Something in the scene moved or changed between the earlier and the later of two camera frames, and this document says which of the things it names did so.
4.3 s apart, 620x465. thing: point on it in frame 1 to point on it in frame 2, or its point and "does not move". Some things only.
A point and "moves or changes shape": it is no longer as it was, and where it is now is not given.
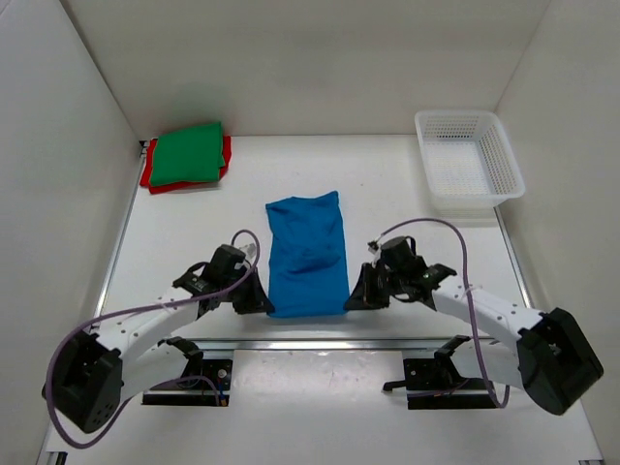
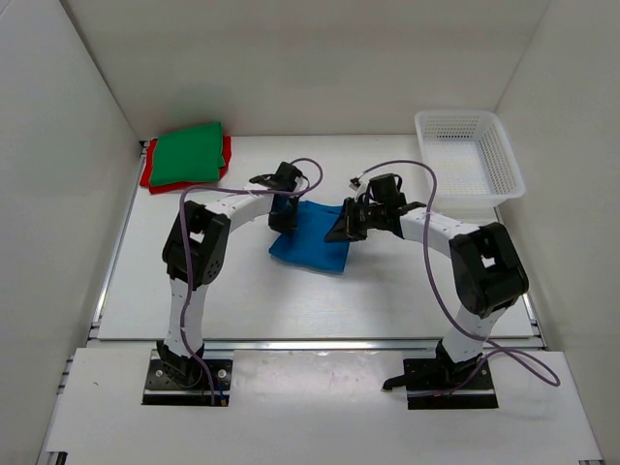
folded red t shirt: x=145 y=177 does not move
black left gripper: x=258 y=301 to x=285 y=227
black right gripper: x=364 y=296 to x=346 y=229
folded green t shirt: x=190 y=154 does not move
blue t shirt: x=308 y=273 moves or changes shape
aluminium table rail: x=324 y=345 does not move
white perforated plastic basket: x=471 y=165 does not move
